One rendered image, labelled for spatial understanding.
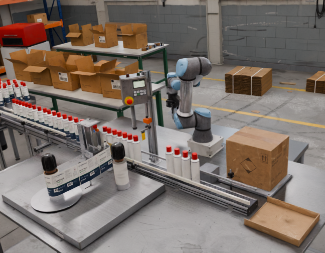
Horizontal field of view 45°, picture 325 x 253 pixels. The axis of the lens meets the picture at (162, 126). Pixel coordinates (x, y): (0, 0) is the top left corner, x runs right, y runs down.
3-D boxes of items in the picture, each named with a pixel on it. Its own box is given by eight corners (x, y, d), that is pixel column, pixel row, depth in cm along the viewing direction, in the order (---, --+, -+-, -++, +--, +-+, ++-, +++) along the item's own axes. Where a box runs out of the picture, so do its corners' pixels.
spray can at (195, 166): (190, 183, 244) (188, 154, 236) (195, 179, 247) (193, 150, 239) (196, 186, 240) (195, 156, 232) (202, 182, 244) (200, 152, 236)
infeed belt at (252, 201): (68, 144, 321) (67, 140, 320) (76, 141, 327) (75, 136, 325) (249, 213, 218) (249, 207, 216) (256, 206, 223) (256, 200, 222)
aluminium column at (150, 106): (150, 161, 285) (140, 71, 259) (154, 159, 288) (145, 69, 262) (155, 163, 282) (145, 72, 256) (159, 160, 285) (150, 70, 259)
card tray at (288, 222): (244, 224, 211) (244, 218, 209) (267, 201, 228) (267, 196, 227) (298, 246, 192) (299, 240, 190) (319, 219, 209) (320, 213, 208)
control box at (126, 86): (122, 102, 270) (118, 75, 263) (146, 98, 274) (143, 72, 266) (124, 107, 261) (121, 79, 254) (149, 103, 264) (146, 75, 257)
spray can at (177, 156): (173, 178, 251) (170, 149, 243) (178, 174, 255) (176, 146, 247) (179, 180, 248) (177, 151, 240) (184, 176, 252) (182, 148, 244)
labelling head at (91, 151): (81, 155, 291) (75, 123, 281) (95, 149, 300) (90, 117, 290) (94, 160, 282) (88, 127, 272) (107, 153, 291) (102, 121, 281)
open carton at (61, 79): (45, 90, 491) (39, 60, 476) (72, 80, 524) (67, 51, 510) (67, 94, 470) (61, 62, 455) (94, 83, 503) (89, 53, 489)
